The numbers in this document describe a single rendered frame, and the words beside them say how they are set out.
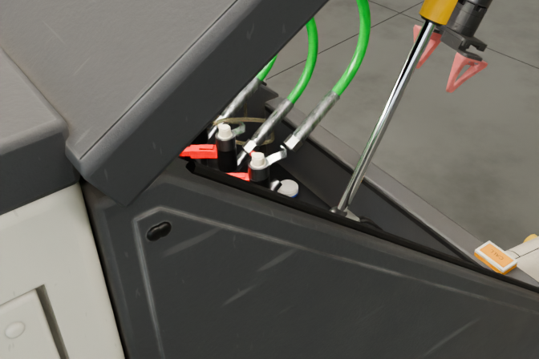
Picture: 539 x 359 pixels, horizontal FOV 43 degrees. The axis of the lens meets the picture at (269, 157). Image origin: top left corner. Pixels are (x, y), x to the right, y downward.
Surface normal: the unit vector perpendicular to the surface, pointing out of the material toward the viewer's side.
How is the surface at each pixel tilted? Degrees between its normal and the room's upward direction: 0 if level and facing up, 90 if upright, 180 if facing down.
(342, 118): 0
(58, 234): 90
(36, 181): 90
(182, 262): 90
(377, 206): 90
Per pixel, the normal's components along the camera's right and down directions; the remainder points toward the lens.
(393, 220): -0.81, 0.38
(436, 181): -0.03, -0.79
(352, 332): 0.58, 0.48
